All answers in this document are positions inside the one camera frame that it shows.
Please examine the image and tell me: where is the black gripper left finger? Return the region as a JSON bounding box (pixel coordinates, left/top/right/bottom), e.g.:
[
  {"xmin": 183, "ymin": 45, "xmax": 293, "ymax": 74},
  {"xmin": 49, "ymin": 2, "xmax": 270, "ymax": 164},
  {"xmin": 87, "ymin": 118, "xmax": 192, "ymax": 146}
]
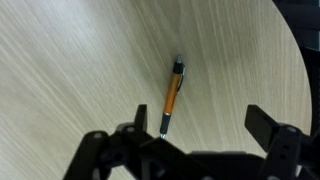
[{"xmin": 63, "ymin": 104, "xmax": 191, "ymax": 180}]

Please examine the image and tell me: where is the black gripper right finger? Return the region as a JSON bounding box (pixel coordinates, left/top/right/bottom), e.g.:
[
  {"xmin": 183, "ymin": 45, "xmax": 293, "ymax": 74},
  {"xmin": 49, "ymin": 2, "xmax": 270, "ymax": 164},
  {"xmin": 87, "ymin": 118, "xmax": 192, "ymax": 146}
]
[{"xmin": 244, "ymin": 104, "xmax": 320, "ymax": 180}]

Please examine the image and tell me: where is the orange black click pen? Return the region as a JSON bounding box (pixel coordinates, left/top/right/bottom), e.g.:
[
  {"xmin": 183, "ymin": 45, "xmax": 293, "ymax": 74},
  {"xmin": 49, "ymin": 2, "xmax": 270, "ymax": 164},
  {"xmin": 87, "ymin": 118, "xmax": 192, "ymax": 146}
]
[{"xmin": 158, "ymin": 53, "xmax": 187, "ymax": 140}]

